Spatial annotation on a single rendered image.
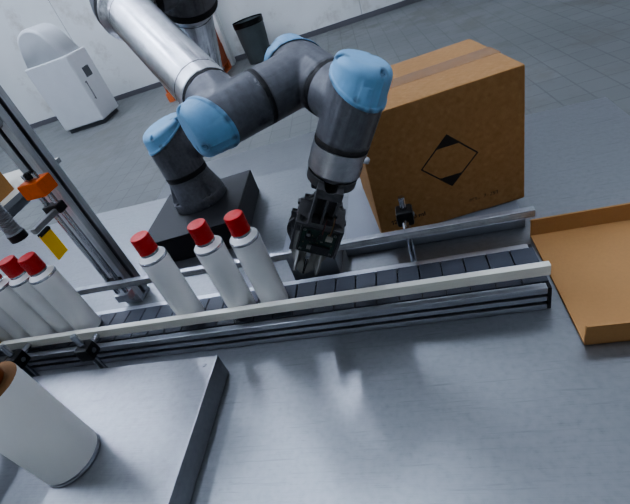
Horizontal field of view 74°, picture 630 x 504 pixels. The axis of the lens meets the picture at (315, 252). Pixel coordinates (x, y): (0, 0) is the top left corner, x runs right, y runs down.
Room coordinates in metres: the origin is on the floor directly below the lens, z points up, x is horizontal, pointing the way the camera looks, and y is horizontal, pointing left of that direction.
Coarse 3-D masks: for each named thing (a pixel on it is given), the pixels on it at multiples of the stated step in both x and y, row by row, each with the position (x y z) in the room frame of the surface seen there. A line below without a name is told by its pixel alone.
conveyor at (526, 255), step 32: (480, 256) 0.53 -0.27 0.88; (512, 256) 0.50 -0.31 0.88; (288, 288) 0.63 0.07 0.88; (320, 288) 0.60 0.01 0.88; (352, 288) 0.57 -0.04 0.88; (480, 288) 0.46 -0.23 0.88; (128, 320) 0.72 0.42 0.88; (224, 320) 0.61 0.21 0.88; (256, 320) 0.58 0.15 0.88; (0, 352) 0.78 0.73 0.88
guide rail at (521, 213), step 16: (528, 208) 0.51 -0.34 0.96; (432, 224) 0.55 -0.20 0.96; (448, 224) 0.54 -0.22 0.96; (464, 224) 0.53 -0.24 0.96; (480, 224) 0.52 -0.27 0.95; (352, 240) 0.59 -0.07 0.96; (368, 240) 0.58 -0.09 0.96; (384, 240) 0.57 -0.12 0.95; (272, 256) 0.64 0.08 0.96; (288, 256) 0.63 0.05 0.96; (192, 272) 0.69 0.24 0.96; (80, 288) 0.78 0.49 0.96; (96, 288) 0.76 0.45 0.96; (112, 288) 0.75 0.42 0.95
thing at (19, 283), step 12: (0, 264) 0.75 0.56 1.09; (12, 264) 0.75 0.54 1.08; (12, 276) 0.75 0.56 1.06; (24, 276) 0.75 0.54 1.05; (12, 288) 0.74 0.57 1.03; (24, 288) 0.74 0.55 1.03; (24, 300) 0.75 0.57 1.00; (36, 300) 0.74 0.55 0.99; (36, 312) 0.75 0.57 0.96; (48, 312) 0.74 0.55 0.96; (48, 324) 0.75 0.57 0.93; (60, 324) 0.74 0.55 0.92
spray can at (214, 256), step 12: (192, 228) 0.61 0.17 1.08; (204, 228) 0.61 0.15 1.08; (204, 240) 0.61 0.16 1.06; (216, 240) 0.62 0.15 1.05; (204, 252) 0.60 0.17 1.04; (216, 252) 0.60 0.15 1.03; (228, 252) 0.62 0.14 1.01; (204, 264) 0.60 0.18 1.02; (216, 264) 0.60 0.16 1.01; (228, 264) 0.60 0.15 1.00; (216, 276) 0.60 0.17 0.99; (228, 276) 0.60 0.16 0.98; (240, 276) 0.62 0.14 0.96; (216, 288) 0.61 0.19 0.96; (228, 288) 0.60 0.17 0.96; (240, 288) 0.60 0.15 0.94; (228, 300) 0.60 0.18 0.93; (240, 300) 0.60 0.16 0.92; (252, 300) 0.61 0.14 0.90
